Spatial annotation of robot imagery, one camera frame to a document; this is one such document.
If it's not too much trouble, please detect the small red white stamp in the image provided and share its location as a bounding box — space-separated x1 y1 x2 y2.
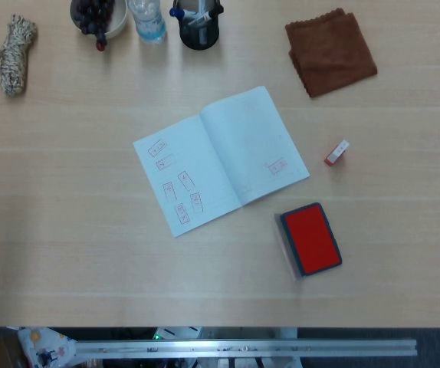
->
323 139 350 167

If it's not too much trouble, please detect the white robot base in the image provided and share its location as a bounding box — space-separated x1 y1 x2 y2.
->
152 326 202 342

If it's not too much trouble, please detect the open lined notebook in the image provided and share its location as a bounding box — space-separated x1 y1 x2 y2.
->
132 85 311 239

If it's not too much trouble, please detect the white printed bag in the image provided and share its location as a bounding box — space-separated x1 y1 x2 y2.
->
15 326 77 368

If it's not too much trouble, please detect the dark grape bunch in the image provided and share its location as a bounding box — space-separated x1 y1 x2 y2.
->
74 0 116 36

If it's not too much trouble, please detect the white bowl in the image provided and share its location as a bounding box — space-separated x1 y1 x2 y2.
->
69 0 130 40

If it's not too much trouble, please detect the clear plastic water bottle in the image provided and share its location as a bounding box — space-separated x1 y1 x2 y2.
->
126 0 168 47

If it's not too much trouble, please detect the black mesh pen holder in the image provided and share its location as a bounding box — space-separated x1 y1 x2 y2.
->
178 0 222 51

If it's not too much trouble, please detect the black capped marker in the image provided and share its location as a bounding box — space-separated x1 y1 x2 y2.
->
187 10 216 27

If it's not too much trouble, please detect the red ink pad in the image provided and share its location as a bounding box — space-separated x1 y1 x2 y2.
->
274 202 344 283

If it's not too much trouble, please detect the brown folded cloth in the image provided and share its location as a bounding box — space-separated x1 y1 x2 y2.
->
284 8 379 99

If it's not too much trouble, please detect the black and white rope bundle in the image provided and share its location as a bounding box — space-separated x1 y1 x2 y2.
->
0 14 39 97

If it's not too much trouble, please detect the aluminium rail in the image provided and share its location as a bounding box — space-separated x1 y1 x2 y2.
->
71 337 419 362

